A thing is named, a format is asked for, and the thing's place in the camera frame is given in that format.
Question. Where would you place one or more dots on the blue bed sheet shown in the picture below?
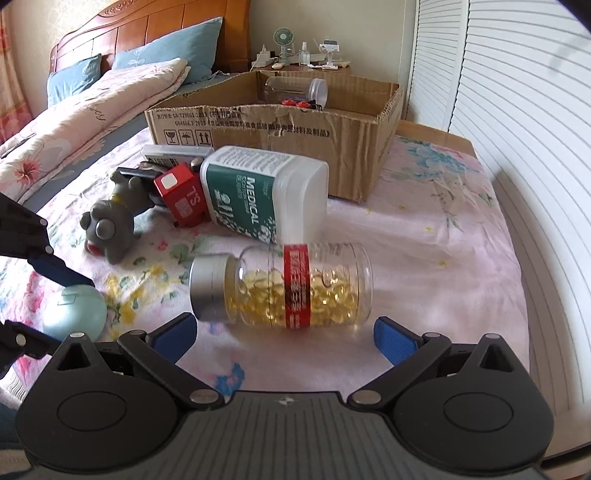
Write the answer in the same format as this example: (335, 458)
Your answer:
(115, 133)

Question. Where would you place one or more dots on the blue pillow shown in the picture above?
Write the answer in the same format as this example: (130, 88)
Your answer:
(73, 79)
(196, 44)

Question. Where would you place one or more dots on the jar of yellow capsules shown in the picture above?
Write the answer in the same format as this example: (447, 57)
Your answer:
(295, 286)

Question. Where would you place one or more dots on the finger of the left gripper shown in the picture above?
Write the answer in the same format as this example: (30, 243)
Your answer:
(55, 269)
(18, 339)

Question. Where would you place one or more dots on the red fidget cube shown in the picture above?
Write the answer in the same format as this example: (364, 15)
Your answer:
(181, 190)

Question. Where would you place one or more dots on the clear spray bottle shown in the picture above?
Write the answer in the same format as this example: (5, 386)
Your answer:
(304, 58)

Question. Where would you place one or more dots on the white phone stand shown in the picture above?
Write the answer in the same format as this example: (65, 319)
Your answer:
(329, 47)

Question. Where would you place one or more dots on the pink floral table cloth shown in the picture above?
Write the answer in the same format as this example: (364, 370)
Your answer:
(441, 252)

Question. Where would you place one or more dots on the clear plastic jar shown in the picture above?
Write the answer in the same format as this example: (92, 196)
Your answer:
(278, 88)

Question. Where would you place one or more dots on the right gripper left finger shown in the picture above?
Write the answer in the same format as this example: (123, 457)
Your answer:
(157, 352)

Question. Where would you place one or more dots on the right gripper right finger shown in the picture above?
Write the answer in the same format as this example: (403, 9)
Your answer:
(414, 359)

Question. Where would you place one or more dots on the wooden headboard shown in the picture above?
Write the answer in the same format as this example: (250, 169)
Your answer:
(125, 25)

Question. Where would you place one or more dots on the small green desk fan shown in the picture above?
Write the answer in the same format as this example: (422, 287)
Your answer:
(284, 39)

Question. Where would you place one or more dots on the brown cardboard box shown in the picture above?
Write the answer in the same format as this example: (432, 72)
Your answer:
(352, 133)

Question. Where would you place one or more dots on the white medical cotton container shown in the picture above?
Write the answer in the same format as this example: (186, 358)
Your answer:
(268, 196)

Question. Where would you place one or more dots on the clear flat plastic case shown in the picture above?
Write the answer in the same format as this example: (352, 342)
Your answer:
(170, 156)

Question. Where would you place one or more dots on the wooden nightstand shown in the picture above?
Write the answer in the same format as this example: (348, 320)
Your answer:
(302, 68)

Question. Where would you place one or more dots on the grey rhino squeeze toy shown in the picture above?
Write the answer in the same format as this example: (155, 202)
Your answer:
(109, 224)

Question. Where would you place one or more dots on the pink floral quilt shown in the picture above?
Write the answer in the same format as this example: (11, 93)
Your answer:
(83, 120)

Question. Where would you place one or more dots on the light teal oval case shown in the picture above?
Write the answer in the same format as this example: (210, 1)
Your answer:
(79, 308)

